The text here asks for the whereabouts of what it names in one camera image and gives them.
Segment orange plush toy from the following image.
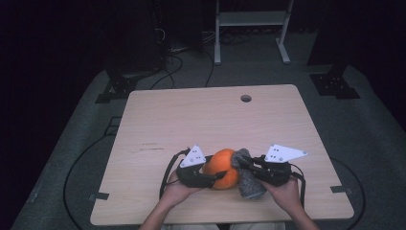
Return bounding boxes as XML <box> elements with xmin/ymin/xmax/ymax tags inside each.
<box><xmin>202</xmin><ymin>148</ymin><xmax>240</xmax><ymax>191</ymax></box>

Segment left hand-held gripper black cable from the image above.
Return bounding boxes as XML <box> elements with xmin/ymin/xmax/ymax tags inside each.
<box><xmin>158</xmin><ymin>148</ymin><xmax>192</xmax><ymax>199</ymax></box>

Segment black floor cable loop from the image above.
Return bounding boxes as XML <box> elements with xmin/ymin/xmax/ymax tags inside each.
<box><xmin>62</xmin><ymin>133</ymin><xmax>120</xmax><ymax>230</ymax></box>
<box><xmin>328</xmin><ymin>156</ymin><xmax>367</xmax><ymax>222</ymax></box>

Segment black stand base plate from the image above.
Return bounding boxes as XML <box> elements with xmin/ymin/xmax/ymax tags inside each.
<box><xmin>94</xmin><ymin>63</ymin><xmax>162</xmax><ymax>104</ymax></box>
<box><xmin>309</xmin><ymin>61</ymin><xmax>362</xmax><ymax>101</ymax></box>

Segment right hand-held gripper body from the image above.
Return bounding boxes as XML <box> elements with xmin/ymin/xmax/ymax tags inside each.
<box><xmin>253</xmin><ymin>143</ymin><xmax>309</xmax><ymax>188</ymax></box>

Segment black cable on floor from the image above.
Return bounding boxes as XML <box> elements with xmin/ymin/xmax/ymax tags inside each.
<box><xmin>149</xmin><ymin>53</ymin><xmax>185</xmax><ymax>91</ymax></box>
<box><xmin>204</xmin><ymin>49</ymin><xmax>215</xmax><ymax>88</ymax></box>

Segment grey fuzzy sock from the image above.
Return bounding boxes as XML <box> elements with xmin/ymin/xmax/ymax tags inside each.
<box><xmin>231</xmin><ymin>148</ymin><xmax>268</xmax><ymax>200</ymax></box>

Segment grey floor tape piece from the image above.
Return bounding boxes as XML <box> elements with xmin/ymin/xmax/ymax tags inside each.
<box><xmin>329</xmin><ymin>185</ymin><xmax>354</xmax><ymax>195</ymax></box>
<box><xmin>88</xmin><ymin>191</ymin><xmax>110</xmax><ymax>202</ymax></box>

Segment person's left hand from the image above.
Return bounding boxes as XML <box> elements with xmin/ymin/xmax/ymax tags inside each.
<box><xmin>160</xmin><ymin>169</ymin><xmax>206</xmax><ymax>209</ymax></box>

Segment person's right hand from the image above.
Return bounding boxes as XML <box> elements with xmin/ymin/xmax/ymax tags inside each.
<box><xmin>259</xmin><ymin>176</ymin><xmax>305</xmax><ymax>216</ymax></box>

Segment white metal stand frame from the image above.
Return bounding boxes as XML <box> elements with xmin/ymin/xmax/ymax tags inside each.
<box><xmin>214</xmin><ymin>0</ymin><xmax>295</xmax><ymax>66</ymax></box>

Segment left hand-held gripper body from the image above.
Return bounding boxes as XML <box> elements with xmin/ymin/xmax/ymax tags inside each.
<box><xmin>175</xmin><ymin>144</ymin><xmax>216</xmax><ymax>190</ymax></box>

